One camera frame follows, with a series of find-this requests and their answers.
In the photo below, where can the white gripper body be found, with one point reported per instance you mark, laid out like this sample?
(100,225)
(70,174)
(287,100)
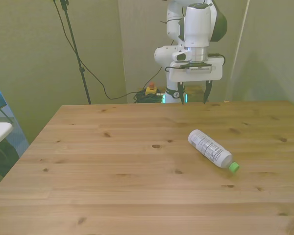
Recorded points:
(214,71)

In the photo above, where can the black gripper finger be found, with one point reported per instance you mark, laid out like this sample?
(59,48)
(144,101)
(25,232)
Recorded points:
(206,94)
(180,94)

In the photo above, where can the white bottle with green cap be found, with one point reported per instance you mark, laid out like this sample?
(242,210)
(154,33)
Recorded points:
(208,147)

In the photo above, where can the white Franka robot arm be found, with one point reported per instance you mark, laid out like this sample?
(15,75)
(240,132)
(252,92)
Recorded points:
(196,27)

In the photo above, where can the black tripod stand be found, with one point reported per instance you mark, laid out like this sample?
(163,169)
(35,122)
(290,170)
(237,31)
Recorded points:
(74,46)

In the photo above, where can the yellow emergency stop button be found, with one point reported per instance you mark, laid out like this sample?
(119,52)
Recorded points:
(151,90)

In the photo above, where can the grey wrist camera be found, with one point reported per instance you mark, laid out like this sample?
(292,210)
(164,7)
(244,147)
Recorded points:
(198,69)

